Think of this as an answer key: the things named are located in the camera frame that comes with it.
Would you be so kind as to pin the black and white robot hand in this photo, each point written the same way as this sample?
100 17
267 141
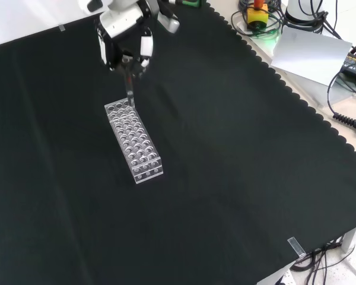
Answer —
120 25

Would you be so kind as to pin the clear glass test tube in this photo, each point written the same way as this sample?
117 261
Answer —
129 89

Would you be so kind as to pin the clear plastic test tube rack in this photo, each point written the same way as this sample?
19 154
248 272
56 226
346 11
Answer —
133 142

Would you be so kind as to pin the grey tape piece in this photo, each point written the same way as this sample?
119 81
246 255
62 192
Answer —
62 28

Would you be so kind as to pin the yellow stop button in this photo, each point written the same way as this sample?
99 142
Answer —
257 16

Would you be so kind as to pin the black bench cloth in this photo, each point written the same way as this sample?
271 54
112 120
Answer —
225 154

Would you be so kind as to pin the white cylindrical base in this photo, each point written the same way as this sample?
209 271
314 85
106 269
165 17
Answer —
299 12

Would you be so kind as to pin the pale board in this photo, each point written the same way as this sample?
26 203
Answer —
310 55

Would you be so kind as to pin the clear tape strip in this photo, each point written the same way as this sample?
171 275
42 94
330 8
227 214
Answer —
296 247

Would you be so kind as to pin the white table leg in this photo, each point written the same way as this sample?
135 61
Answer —
350 239

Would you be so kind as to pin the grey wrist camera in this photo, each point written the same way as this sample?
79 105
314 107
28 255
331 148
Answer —
169 22

